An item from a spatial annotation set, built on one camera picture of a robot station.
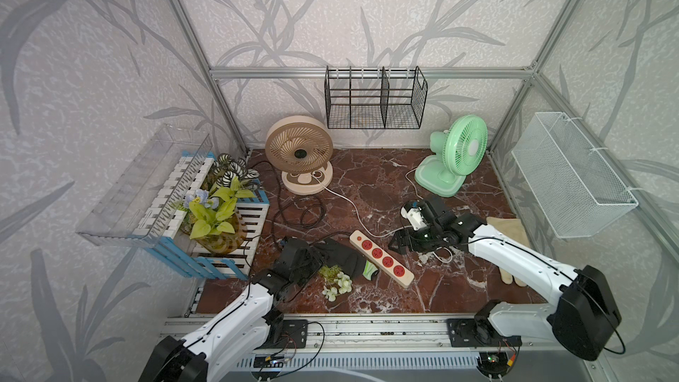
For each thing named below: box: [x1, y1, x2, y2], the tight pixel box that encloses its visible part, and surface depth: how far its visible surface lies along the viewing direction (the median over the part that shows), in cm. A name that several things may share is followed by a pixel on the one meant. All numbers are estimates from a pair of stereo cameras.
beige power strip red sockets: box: [349, 229, 415, 289], surface depth 88 cm
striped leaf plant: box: [212, 152, 260, 188], surface depth 81 cm
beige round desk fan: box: [265, 114, 334, 196], surface depth 91 cm
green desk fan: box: [414, 114, 489, 199], surface depth 92 cm
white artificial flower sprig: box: [318, 264, 353, 302], surface depth 84 cm
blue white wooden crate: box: [131, 151, 270, 281], surface depth 75 cm
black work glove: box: [318, 237, 379, 282], surface depth 89 cm
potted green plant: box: [179, 176, 257, 254], surface depth 74 cm
